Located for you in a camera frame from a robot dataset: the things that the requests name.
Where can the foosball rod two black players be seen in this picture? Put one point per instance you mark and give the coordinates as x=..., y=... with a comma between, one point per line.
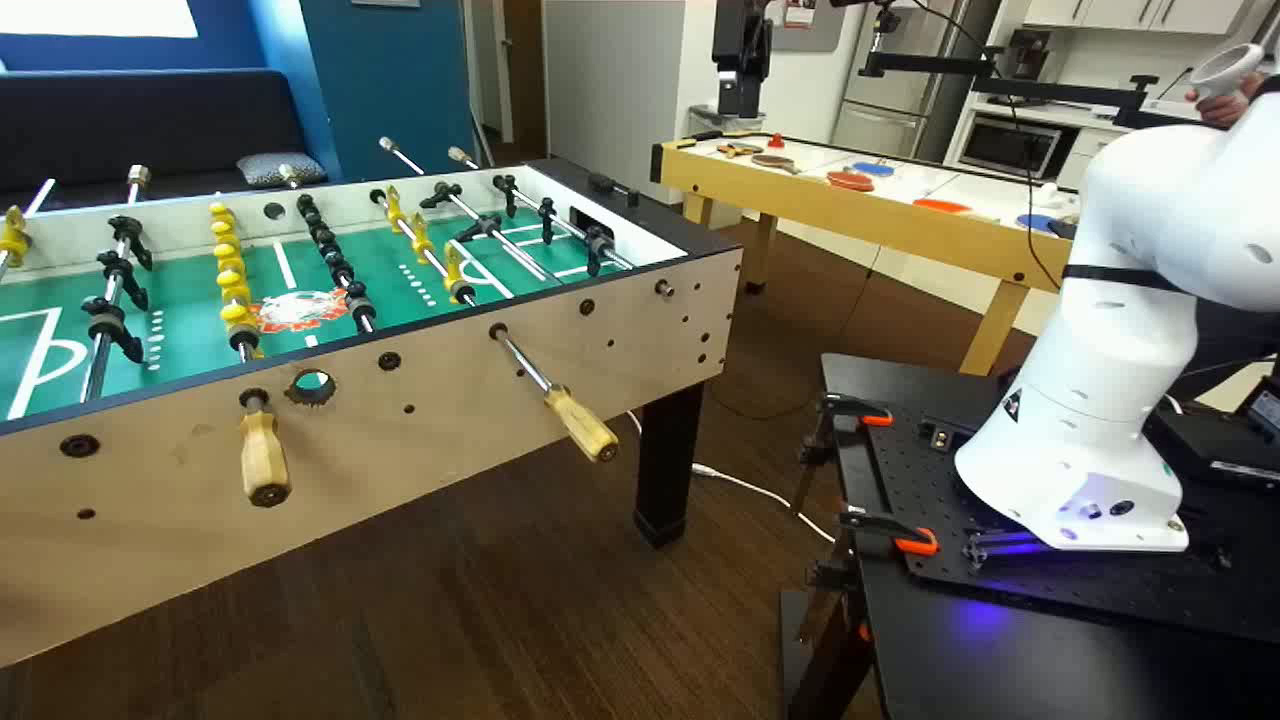
x=443, y=196

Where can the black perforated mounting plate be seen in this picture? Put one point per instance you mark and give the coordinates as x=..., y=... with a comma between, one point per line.
x=935, y=492

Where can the white projection screen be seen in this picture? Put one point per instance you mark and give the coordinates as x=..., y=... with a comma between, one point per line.
x=92, y=18

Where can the grey cushion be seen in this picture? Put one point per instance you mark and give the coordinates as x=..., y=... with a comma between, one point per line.
x=272, y=165

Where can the foosball rod black goalie players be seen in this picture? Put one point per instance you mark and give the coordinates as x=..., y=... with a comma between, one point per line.
x=596, y=240

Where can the foosball rod five yellow players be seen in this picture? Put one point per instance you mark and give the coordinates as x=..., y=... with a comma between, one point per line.
x=267, y=462

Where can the black controller box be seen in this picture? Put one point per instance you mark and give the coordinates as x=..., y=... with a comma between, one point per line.
x=1206, y=445

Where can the brown wooden door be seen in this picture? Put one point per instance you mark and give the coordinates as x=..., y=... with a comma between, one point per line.
x=522, y=64

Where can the foosball rod three yellow players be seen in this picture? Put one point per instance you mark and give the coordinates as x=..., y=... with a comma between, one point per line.
x=583, y=426

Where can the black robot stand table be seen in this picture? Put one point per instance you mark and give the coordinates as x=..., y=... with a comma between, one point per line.
x=1013, y=667

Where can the microwave oven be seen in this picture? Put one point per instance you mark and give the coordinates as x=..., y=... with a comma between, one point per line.
x=1013, y=146

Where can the foosball rod three black players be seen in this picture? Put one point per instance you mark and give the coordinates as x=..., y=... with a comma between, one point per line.
x=122, y=274

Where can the orange air hockey striker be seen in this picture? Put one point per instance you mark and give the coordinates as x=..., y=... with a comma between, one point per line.
x=941, y=206

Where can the foosball rod five black players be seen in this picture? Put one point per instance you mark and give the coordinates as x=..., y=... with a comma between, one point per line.
x=343, y=274

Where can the foosball rod two yellow players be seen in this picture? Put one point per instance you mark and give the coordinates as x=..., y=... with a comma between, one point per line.
x=15, y=240

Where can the white wall cabinets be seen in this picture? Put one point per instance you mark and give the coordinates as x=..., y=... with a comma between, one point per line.
x=1133, y=14

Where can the blue air hockey striker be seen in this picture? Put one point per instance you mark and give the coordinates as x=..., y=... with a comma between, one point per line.
x=1041, y=225
x=875, y=165

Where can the wooden foosball table green field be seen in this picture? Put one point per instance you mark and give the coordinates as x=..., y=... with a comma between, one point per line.
x=400, y=453

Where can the red air hockey striker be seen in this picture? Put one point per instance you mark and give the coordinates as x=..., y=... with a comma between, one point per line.
x=851, y=180

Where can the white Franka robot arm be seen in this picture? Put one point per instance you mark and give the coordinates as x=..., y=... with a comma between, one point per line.
x=1106, y=360

